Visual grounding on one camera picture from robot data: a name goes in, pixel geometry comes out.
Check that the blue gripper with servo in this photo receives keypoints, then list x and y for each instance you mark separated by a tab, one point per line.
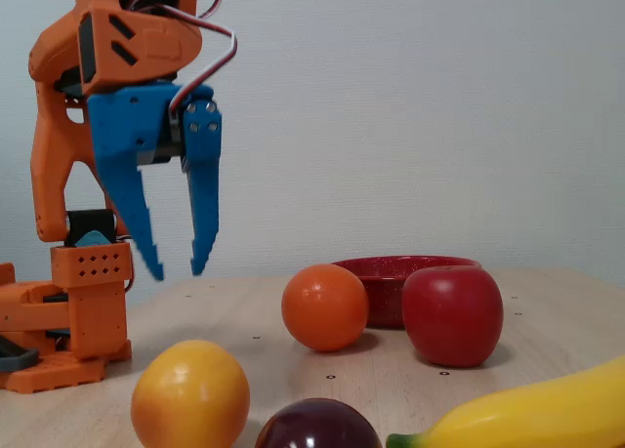
129	126

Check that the yellow orange peach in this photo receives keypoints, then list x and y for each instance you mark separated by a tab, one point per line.
190	394

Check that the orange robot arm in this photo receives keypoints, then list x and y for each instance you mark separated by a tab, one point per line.
49	150

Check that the orange robot base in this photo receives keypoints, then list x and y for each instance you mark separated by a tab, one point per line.
49	375

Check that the red speckled bowl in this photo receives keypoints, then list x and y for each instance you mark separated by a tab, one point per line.
383	277

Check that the orange fruit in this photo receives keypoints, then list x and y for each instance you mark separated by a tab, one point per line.
324	309

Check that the dark grey table clamp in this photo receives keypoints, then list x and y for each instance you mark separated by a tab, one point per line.
19	357

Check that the dark purple plum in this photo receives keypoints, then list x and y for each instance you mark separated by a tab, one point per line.
317	426

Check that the red apple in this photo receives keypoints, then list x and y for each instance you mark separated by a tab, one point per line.
451	316

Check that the yellow banana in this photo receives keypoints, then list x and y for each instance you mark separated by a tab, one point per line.
527	414

